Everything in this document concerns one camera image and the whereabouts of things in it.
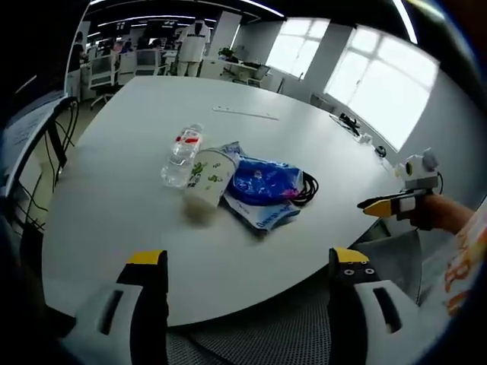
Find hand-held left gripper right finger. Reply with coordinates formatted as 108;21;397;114
327;246;427;365

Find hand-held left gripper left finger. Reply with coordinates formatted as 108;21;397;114
60;249;170;365

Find black cable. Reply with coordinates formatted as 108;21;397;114
291;170;320;205

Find blue and white plastic bag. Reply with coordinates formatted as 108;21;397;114
218;141;305;233

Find white paper cup green print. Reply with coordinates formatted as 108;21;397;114
185;148;236;208

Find clear plastic water bottle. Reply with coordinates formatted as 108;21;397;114
160;122;205;189

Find person's right hand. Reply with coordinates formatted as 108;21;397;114
409;193;457;231

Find black device on table edge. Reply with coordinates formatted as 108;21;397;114
338;112;361;135

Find person's white orange shirt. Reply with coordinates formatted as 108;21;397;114
418;208;487;316

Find white table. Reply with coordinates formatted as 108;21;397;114
40;75;406;328

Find white flat strip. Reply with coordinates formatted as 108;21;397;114
212;106;280;121

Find white board on stand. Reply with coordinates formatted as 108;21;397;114
0;94;79;198

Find green potted plant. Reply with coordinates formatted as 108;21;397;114
218;45;240;62

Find white office chair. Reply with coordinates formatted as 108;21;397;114
133;48;163;77
88;52;123;111

